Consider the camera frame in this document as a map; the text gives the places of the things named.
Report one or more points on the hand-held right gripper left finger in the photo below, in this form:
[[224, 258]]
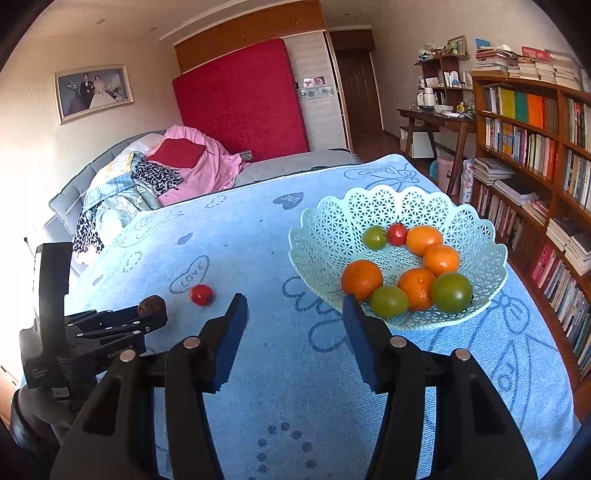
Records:
[[231, 341]]

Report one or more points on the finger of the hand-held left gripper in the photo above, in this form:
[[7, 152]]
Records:
[[111, 346], [115, 324]]

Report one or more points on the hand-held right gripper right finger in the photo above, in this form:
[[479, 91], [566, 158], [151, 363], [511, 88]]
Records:
[[364, 341]]

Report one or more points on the dark brown wrinkled fruit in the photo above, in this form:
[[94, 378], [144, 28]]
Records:
[[150, 306]]

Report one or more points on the orange mandarin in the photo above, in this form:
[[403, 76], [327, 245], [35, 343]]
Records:
[[418, 290], [442, 260], [362, 279], [422, 239]]

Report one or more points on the small green tomato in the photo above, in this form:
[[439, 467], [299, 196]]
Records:
[[375, 237]]

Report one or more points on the small red tomato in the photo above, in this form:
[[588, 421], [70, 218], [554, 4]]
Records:
[[397, 234]]

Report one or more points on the light blue lattice basket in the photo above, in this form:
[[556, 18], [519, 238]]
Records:
[[332, 221]]

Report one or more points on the person's left hand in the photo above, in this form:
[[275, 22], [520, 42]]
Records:
[[41, 410]]

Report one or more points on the spotted black white cloth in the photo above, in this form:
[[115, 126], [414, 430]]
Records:
[[87, 233]]

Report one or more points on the blue printed blanket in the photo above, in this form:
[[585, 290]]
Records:
[[286, 415]]

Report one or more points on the floral quilt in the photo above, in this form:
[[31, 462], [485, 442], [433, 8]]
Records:
[[115, 198]]

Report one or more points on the black white patterned cloth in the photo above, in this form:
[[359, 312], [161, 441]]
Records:
[[157, 175]]

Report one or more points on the red pillow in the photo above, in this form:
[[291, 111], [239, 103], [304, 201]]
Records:
[[178, 152]]

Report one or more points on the pink bin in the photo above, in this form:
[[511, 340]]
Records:
[[445, 173]]

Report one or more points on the white patterned bag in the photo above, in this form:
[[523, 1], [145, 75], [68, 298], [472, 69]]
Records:
[[468, 182]]

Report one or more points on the white drawer box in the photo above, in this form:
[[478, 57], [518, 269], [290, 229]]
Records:
[[421, 143]]

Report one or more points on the framed wedding photo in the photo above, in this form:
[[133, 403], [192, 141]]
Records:
[[94, 92]]

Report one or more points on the wooden bookcase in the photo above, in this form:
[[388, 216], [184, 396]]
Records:
[[479, 138]]

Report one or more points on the wooden desk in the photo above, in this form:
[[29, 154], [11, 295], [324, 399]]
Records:
[[434, 116]]

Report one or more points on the red mattress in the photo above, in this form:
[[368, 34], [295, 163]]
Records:
[[240, 101]]

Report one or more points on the dark wooden door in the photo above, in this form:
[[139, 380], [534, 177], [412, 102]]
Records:
[[358, 92]]

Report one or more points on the white kettle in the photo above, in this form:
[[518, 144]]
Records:
[[429, 98]]

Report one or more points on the floral sticker strip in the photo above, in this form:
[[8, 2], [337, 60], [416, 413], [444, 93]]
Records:
[[316, 93]]

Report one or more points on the wooden desktop shelf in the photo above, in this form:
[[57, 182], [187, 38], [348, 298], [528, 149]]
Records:
[[431, 69]]

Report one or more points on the rows of shelved books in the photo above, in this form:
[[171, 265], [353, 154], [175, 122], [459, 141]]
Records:
[[521, 106]]

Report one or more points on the small framed picture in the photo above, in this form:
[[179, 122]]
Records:
[[456, 45]]

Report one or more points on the stack of books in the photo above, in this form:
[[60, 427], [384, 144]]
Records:
[[531, 67]]

